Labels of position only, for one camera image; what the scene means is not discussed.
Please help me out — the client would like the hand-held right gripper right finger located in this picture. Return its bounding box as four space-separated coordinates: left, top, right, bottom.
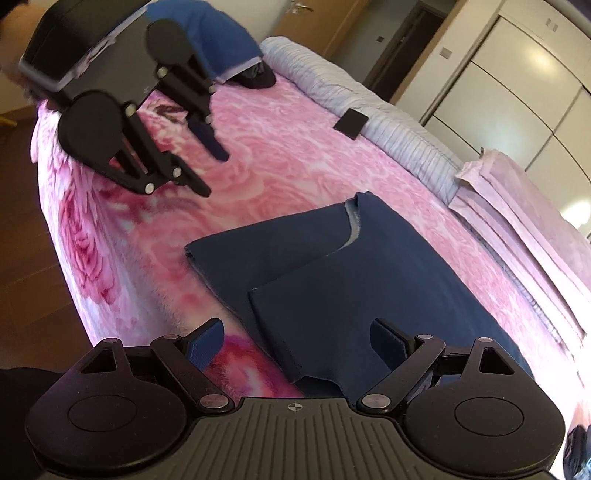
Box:
356 316 520 414

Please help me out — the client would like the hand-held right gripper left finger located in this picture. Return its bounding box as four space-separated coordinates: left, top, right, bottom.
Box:
76 318 235 414

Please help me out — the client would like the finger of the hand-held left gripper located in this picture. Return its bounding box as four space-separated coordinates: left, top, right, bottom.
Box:
154 55 230 162
108 104 212 197

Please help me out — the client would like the navy garment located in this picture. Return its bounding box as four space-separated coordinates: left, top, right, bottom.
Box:
185 191 536 400

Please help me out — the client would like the person's left forearm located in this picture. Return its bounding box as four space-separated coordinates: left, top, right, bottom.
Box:
0 9 51 93

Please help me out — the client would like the pink floral blanket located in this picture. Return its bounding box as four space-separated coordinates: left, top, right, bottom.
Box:
30 69 583 480

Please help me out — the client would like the black garment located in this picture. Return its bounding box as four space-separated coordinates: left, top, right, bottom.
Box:
231 60 277 89

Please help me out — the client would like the blue sweatshirt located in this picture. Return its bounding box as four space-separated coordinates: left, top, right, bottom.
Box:
148 0 265 84

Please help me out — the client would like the black phone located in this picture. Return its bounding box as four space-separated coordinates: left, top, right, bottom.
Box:
333 108 369 139

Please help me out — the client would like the light wooden door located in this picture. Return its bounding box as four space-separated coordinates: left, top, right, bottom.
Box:
272 0 370 51

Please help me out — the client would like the rolled striped grey quilt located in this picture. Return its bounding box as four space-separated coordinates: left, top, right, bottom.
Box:
261 36 465 206

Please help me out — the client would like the dark wooden door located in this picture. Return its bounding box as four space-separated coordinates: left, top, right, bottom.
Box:
369 9 439 97

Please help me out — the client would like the white wardrobe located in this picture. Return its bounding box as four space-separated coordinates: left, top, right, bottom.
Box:
390 0 591 227

